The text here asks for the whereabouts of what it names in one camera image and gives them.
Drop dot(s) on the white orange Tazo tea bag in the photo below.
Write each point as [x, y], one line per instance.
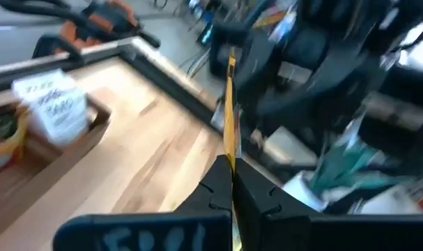
[65, 132]
[33, 83]
[75, 104]

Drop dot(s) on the teal artificial plant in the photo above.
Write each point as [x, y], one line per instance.
[340, 167]

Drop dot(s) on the black power box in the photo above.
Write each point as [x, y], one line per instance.
[207, 35]

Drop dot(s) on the wooden tea organizer box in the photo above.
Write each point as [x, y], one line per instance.
[96, 118]

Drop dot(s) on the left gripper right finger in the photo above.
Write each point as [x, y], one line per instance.
[267, 223]

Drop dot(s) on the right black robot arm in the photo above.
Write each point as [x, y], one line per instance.
[336, 21]

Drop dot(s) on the white plant pot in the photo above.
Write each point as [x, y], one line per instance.
[301, 191]

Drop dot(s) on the mango magic tea bag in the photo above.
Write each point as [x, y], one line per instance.
[229, 115]
[5, 153]

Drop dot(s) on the white printed paper sheet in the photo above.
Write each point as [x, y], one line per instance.
[389, 202]

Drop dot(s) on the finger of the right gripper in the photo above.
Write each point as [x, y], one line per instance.
[312, 94]
[260, 69]

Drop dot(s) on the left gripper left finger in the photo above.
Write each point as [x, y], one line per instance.
[204, 216]

